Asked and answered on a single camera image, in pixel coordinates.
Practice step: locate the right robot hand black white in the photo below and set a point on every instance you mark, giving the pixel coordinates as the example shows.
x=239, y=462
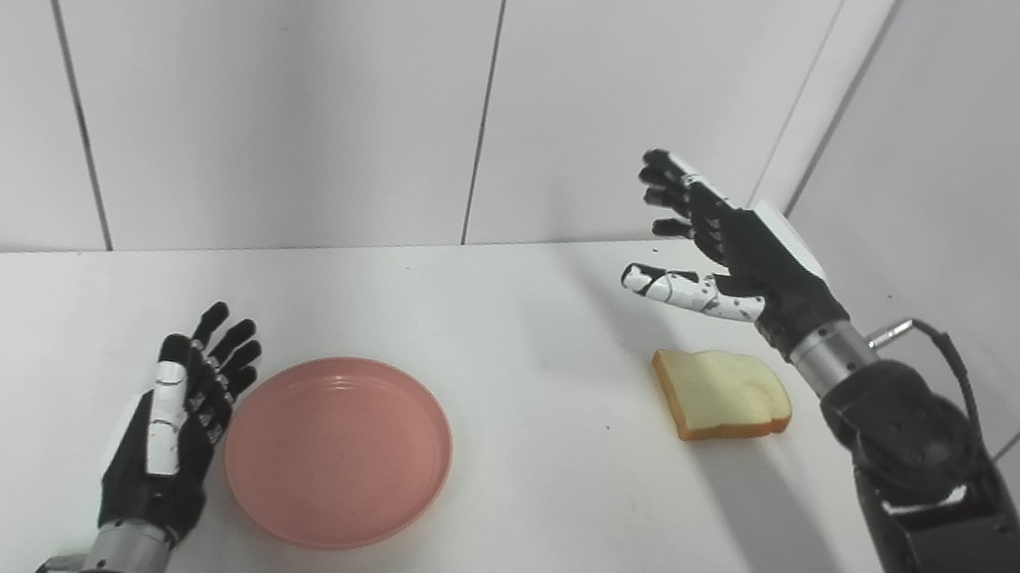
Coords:
x=736, y=260

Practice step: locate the pink round plate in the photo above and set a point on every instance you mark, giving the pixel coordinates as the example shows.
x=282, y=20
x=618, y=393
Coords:
x=338, y=453

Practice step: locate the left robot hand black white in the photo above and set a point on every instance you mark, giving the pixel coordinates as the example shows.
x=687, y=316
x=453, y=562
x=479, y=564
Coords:
x=167, y=448

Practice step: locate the slice of white bread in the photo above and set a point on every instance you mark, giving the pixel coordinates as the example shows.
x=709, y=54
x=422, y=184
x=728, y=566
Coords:
x=724, y=394

